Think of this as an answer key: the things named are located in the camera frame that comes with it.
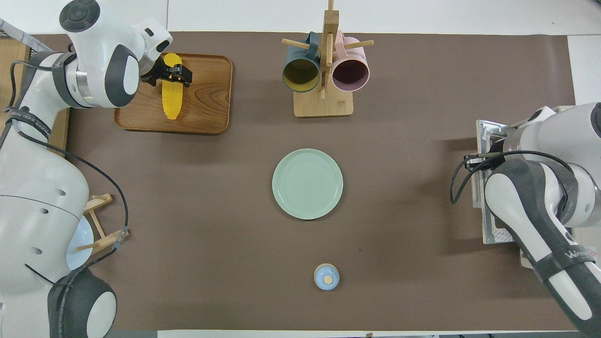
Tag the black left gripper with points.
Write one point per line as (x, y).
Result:
(155, 70)

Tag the yellow corn cob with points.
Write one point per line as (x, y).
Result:
(172, 101)

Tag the light green plate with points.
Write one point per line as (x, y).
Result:
(307, 184)

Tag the oven door with glass window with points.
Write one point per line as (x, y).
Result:
(493, 232)

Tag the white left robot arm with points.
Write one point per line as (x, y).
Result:
(33, 197)

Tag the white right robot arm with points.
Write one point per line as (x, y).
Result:
(526, 206)

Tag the beige toaster oven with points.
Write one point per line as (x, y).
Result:
(589, 237)

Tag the brown wooden tray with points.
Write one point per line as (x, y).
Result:
(206, 94)

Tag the dark blue mug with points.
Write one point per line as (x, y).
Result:
(300, 75)

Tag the brown table mat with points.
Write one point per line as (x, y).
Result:
(235, 211)

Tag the wooden mug tree stand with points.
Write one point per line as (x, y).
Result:
(324, 104)

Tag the wooden plate rack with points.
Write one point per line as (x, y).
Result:
(105, 238)

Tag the pink mug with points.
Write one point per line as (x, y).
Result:
(350, 75)

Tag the light blue plate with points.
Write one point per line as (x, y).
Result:
(82, 244)

